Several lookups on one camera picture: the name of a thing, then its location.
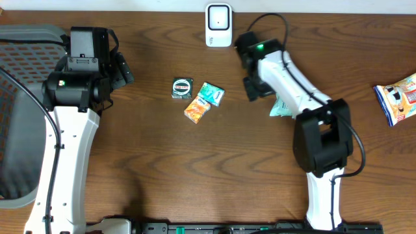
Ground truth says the teal small snack packet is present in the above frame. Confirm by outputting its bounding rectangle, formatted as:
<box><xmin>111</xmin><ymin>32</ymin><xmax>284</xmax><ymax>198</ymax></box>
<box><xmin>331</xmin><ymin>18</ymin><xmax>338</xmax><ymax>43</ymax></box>
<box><xmin>269</xmin><ymin>94</ymin><xmax>294</xmax><ymax>119</ymax></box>

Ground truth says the teal gum box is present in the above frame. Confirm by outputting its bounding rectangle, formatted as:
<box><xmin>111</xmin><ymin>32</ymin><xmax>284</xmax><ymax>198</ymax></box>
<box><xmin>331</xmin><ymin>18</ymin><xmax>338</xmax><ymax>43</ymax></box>
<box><xmin>198</xmin><ymin>83</ymin><xmax>225</xmax><ymax>107</ymax></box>

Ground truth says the round black white container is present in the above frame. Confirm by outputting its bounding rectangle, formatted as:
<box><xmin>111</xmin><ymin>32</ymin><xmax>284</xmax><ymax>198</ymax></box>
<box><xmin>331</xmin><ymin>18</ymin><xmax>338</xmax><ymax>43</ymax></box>
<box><xmin>172</xmin><ymin>78</ymin><xmax>193</xmax><ymax>99</ymax></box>

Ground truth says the orange snack packet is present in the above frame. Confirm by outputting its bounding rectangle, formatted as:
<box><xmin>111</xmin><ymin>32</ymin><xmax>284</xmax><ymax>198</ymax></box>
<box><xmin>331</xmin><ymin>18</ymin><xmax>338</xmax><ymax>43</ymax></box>
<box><xmin>184</xmin><ymin>96</ymin><xmax>211</xmax><ymax>124</ymax></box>

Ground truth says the cream snack bag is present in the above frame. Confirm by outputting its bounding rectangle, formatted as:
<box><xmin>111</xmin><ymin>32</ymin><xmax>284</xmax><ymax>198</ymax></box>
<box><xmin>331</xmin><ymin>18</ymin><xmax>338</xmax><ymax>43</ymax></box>
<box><xmin>373</xmin><ymin>74</ymin><xmax>415</xmax><ymax>127</ymax></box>

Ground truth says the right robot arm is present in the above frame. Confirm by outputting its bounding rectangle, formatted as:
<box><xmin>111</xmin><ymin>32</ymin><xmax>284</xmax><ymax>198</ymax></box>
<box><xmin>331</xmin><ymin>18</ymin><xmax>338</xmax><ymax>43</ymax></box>
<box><xmin>234</xmin><ymin>31</ymin><xmax>353</xmax><ymax>231</ymax></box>

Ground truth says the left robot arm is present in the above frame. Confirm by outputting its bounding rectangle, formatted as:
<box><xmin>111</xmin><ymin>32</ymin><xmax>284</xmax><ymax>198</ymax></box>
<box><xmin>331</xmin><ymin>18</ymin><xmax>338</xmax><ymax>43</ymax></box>
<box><xmin>24</xmin><ymin>27</ymin><xmax>135</xmax><ymax>233</ymax></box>

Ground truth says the white barcode scanner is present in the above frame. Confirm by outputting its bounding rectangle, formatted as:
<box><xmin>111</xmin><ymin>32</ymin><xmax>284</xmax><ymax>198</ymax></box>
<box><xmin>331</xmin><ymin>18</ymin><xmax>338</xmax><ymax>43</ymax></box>
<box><xmin>205</xmin><ymin>3</ymin><xmax>233</xmax><ymax>47</ymax></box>

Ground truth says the grey plastic shopping basket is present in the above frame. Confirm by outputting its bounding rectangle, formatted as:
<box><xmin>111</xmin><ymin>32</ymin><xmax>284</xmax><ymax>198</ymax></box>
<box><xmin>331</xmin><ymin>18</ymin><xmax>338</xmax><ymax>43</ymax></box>
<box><xmin>1</xmin><ymin>25</ymin><xmax>66</xmax><ymax>209</ymax></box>

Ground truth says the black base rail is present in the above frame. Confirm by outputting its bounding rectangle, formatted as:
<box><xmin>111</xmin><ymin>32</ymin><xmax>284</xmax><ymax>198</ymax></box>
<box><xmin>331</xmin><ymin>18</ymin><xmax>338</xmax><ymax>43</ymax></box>
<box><xmin>86</xmin><ymin>222</ymin><xmax>384</xmax><ymax>234</ymax></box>

